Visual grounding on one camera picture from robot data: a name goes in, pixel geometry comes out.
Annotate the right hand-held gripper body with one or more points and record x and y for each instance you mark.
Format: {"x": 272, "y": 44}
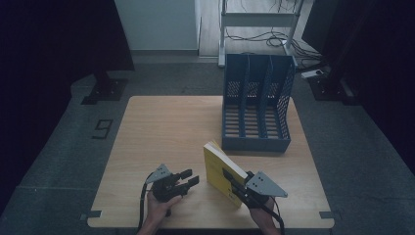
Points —
{"x": 262, "y": 187}

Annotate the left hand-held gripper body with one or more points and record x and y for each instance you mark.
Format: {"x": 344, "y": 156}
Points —
{"x": 164, "y": 189}

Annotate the yellow book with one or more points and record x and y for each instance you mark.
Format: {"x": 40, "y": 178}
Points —
{"x": 215, "y": 169}

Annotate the person's left hand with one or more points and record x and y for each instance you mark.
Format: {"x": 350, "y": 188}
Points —
{"x": 160, "y": 209}

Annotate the person's right hand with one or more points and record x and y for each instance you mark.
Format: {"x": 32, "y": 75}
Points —
{"x": 262, "y": 215}

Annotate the blue plastic file rack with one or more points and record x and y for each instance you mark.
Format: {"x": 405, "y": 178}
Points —
{"x": 257, "y": 143}

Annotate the grey tape piece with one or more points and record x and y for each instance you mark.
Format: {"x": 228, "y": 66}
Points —
{"x": 92, "y": 214}
{"x": 328, "y": 214}

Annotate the black stand base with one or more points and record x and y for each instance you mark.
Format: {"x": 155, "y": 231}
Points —
{"x": 106, "y": 89}
{"x": 329, "y": 88}

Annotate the white power strip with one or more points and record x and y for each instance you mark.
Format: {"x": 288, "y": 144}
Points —
{"x": 311, "y": 74}

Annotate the black monitor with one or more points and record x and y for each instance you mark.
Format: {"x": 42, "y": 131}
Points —
{"x": 314, "y": 23}

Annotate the dark curtain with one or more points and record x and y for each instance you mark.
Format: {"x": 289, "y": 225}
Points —
{"x": 49, "y": 65}
{"x": 385, "y": 65}

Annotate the white metal stand frame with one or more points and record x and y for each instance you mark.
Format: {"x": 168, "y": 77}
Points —
{"x": 254, "y": 19}

